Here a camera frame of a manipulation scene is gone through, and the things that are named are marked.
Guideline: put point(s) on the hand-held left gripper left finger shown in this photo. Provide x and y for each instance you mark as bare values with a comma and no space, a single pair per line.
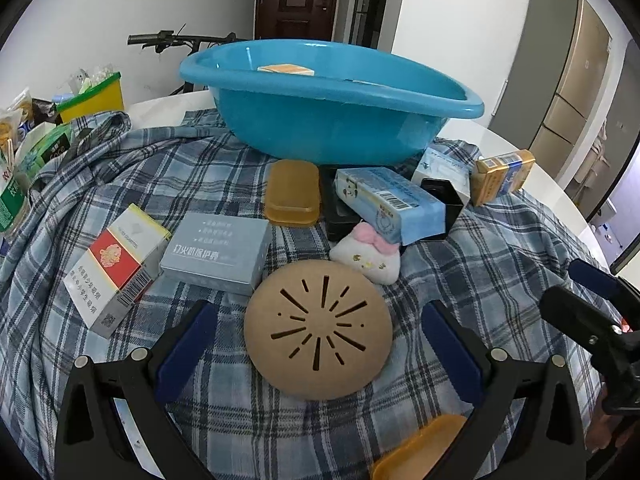
187,345

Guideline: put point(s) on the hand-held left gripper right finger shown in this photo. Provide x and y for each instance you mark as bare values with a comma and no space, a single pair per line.
447,345

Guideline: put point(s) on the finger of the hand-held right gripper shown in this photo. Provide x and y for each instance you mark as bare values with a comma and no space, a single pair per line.
570,310
595,277

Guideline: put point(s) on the grey box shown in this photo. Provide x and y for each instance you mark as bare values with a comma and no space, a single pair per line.
215,255

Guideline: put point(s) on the tan round slotted disc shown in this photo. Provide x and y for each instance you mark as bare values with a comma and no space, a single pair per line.
320,385

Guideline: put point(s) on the blue plastic basin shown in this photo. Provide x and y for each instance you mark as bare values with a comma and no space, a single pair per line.
325,125

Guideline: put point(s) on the person's right hand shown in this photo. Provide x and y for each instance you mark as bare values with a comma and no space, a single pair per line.
600,432

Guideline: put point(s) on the white blue wipes packet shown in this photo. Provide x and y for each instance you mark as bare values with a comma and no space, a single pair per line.
127,430

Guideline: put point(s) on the red white cigarette pack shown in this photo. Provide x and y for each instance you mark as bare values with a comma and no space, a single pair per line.
115,270

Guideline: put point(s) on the hanging beige cloth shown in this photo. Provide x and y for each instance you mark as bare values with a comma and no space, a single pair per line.
592,160

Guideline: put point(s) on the white plush toy pink bow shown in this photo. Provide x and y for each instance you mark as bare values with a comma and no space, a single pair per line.
365,260

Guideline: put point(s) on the yellow blue cigarette pack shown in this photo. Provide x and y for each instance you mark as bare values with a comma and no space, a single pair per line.
500,175

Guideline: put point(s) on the light blue carton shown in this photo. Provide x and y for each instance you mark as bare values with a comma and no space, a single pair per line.
395,200

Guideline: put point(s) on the black box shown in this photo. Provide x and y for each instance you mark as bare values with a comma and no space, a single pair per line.
340,222

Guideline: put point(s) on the blue plaid cloth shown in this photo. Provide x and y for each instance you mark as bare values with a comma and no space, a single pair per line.
200,170

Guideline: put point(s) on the small light blue wipes packet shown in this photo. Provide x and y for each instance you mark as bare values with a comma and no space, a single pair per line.
440,162

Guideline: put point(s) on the amber soap box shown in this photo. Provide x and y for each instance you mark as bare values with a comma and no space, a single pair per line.
292,185

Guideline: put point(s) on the gold grey refrigerator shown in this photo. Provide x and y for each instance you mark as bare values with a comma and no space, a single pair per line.
555,85

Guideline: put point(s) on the green capped water bottle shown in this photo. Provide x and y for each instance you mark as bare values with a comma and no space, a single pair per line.
10,200

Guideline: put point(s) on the black tube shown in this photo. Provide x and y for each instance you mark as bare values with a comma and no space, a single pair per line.
76,142

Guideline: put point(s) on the green tissue pack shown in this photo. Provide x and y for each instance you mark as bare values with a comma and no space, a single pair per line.
45,150

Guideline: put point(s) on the yellow green bin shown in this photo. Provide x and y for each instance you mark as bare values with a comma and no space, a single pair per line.
95,100

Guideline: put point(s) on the black snack bag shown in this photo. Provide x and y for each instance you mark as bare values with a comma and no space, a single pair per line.
45,110

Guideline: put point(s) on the yellow nut snack bag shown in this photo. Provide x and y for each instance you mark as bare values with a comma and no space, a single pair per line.
9,130

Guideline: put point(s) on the white sachets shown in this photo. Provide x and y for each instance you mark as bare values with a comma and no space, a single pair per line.
92,79

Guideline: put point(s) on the orange white cigarette pack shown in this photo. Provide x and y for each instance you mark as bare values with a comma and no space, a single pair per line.
286,69

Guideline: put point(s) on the black bicycle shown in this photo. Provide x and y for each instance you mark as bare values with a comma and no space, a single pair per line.
180,40

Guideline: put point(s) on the black framed glass door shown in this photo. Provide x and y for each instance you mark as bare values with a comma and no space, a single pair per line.
370,5

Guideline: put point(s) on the dark brown door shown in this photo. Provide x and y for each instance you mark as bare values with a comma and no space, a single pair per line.
300,0

